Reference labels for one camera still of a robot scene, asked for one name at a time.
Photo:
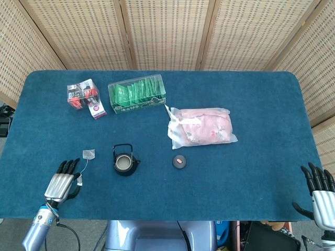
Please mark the black cast iron teapot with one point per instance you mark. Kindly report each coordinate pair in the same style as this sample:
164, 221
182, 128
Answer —
119, 171

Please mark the white purple tea sachet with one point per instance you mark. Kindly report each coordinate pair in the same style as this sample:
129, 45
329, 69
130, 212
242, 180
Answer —
97, 109

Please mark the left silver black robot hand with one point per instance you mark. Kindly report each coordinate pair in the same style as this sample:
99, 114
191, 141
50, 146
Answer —
58, 187

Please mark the black equipment on floor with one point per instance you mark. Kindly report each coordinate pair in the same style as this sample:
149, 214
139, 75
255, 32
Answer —
4, 128

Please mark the woven bamboo screen panel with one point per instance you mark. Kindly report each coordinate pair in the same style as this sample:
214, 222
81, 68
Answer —
167, 34
248, 34
15, 52
319, 78
78, 34

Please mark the black flat case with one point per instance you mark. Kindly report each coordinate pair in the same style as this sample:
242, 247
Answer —
269, 239

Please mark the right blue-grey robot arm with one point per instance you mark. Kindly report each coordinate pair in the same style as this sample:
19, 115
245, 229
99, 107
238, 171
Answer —
329, 240

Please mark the clear box red black packets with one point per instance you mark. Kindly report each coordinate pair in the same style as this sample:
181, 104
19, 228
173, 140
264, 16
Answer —
78, 95

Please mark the black teapot lid pink knob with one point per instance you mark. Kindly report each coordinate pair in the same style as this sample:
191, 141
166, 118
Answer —
176, 164

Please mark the clear box green packets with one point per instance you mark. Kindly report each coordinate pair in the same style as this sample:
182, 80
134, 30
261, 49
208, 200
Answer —
141, 104

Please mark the pink floral cloth plastic bag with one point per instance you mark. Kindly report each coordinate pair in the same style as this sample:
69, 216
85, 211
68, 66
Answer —
206, 125

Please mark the blue carpet table mat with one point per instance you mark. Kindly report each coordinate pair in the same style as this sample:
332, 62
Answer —
209, 188

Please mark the blue-grey robot torso base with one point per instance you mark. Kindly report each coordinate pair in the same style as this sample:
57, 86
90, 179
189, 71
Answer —
157, 235

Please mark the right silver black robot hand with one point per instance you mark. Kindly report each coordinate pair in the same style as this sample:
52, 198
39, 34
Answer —
324, 206

